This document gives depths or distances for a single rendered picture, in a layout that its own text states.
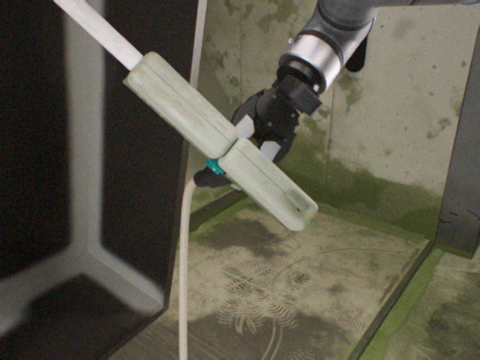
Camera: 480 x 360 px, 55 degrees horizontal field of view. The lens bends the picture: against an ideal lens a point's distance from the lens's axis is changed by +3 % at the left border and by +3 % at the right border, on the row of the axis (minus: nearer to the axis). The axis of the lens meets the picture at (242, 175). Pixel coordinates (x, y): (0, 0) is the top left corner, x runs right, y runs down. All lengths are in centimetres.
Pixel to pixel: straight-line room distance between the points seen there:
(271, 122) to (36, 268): 96
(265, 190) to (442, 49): 188
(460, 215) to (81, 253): 184
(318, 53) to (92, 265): 103
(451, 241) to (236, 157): 215
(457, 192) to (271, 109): 194
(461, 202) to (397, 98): 61
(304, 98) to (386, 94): 191
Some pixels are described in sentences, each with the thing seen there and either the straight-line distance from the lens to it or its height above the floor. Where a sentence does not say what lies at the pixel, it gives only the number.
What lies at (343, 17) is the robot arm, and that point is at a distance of 71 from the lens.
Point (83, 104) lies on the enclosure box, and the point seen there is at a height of 103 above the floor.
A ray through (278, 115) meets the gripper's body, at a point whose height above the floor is 114.
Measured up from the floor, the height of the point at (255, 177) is 109.
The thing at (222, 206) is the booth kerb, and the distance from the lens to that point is 270.
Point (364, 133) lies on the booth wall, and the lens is 258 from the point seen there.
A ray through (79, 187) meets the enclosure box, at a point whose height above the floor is 78.
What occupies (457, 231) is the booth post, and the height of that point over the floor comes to 14.
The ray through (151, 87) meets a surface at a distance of 56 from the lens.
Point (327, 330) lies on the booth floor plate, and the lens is 194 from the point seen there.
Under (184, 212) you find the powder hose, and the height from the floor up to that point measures 91.
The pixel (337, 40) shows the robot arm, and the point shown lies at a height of 124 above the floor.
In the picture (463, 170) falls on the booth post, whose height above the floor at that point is 47.
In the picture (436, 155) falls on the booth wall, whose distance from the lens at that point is 249.
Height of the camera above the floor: 132
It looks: 23 degrees down
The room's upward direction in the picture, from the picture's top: straight up
